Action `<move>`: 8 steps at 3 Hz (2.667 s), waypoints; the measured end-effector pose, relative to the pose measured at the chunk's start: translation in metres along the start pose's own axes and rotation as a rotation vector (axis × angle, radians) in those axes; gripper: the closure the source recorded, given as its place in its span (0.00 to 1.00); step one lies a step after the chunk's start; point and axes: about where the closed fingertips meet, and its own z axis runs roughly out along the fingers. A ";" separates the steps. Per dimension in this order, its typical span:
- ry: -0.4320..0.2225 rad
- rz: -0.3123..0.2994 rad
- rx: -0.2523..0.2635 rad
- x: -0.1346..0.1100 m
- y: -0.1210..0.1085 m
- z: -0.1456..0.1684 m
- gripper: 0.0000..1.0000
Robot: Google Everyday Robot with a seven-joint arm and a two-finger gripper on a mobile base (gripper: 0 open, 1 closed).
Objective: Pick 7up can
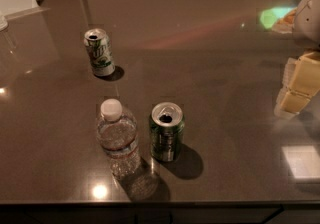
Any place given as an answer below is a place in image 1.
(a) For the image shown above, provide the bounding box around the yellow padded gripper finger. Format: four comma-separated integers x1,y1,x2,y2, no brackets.
274,51,320,119

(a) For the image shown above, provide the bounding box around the white green 7up can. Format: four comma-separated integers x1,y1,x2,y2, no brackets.
84,28,115,77

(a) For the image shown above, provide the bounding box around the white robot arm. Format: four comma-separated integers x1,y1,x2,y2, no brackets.
272,0,320,119

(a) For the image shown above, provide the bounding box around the dark green soda can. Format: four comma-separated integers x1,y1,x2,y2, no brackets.
149,102,185,162

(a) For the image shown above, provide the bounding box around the clear plastic water bottle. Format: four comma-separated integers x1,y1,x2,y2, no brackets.
96,99,141,180

